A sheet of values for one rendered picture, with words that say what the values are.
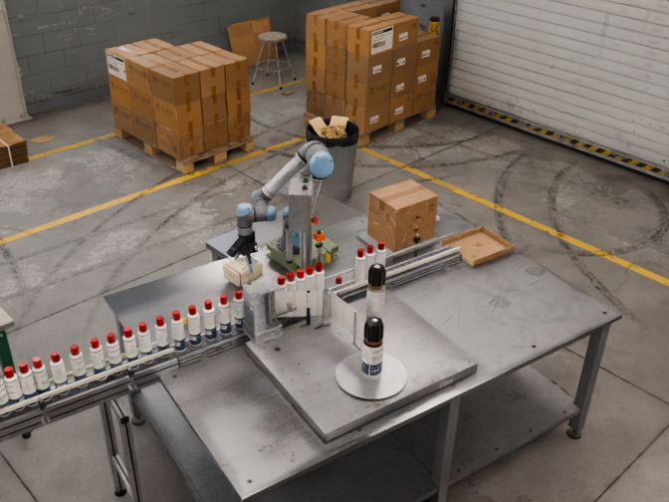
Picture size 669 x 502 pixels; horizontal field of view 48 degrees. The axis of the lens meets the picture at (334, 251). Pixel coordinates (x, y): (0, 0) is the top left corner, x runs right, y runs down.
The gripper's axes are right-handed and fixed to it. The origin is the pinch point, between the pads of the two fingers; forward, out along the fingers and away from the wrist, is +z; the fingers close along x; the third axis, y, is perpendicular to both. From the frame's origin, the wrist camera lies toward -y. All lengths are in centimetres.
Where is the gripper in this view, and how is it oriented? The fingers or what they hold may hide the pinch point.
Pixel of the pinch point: (243, 267)
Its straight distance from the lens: 393.5
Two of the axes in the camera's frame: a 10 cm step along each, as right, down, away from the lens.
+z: -0.3, 8.6, 5.2
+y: 7.3, -3.4, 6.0
